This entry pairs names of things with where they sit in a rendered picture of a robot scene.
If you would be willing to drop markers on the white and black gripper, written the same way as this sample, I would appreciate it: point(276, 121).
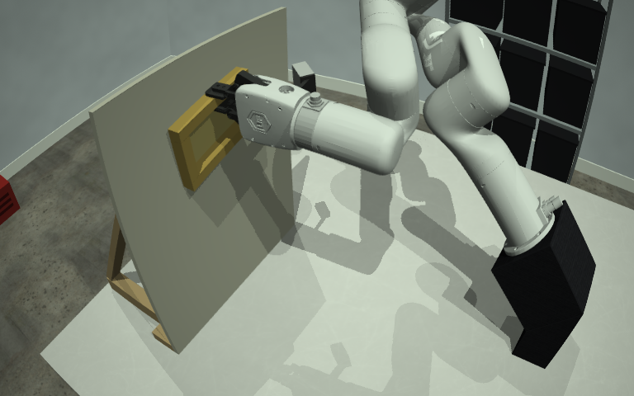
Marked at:
point(266, 115)

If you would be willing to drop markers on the brown wooden support brace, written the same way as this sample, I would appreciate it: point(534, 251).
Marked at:
point(125, 286)

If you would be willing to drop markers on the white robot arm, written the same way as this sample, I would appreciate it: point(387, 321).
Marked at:
point(475, 94)

